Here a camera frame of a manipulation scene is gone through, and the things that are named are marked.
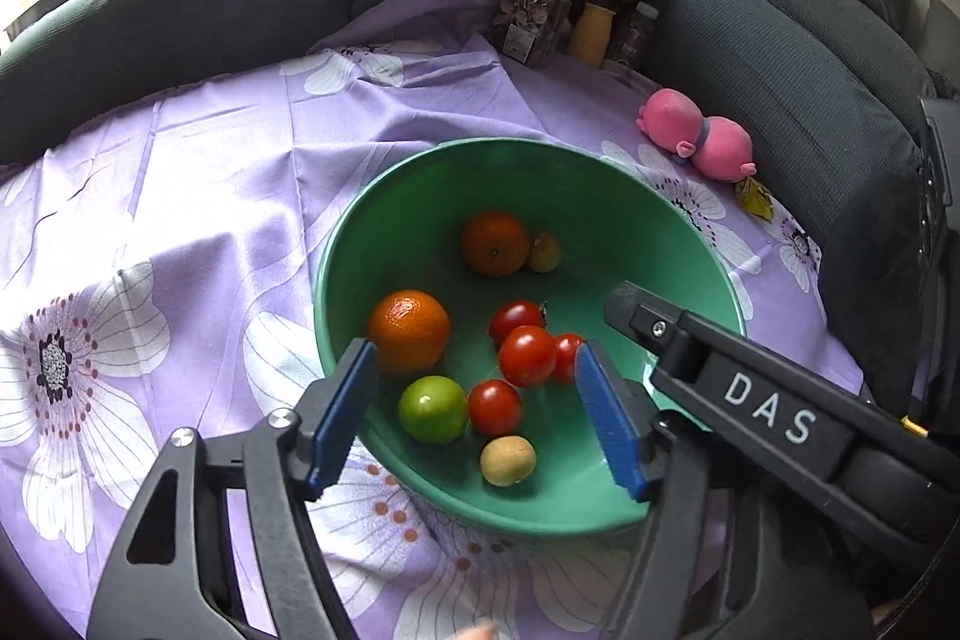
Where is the cherry tomato of pair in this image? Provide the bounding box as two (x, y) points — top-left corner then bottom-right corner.
(550, 333), (584, 385)
(498, 325), (556, 388)

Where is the small oval orange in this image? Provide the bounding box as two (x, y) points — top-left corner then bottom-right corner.
(460, 211), (532, 278)

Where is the tan longan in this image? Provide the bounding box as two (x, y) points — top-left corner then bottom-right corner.
(527, 230), (563, 275)
(480, 435), (537, 487)

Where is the large orange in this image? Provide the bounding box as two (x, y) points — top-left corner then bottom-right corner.
(366, 289), (451, 377)

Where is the yellow bottle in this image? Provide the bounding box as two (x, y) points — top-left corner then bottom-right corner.
(566, 3), (615, 68)

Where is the dark green armchair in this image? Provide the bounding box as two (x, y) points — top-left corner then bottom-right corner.
(652, 0), (934, 416)

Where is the snack packet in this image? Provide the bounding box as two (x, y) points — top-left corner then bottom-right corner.
(491, 0), (569, 68)

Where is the pink pig toy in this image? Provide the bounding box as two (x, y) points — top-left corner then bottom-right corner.
(636, 88), (757, 184)

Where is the small yellow wrapper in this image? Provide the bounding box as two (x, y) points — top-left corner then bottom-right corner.
(734, 177), (775, 223)

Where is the green plastic bowl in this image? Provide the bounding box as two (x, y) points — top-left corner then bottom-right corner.
(314, 138), (745, 537)

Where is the cherry tomato with stem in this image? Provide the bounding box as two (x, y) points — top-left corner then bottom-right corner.
(488, 299), (547, 349)

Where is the purple floral tablecloth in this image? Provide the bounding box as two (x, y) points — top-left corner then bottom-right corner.
(2, 0), (862, 632)

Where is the black stereo camera box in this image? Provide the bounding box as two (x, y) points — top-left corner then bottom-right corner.
(921, 97), (958, 259)

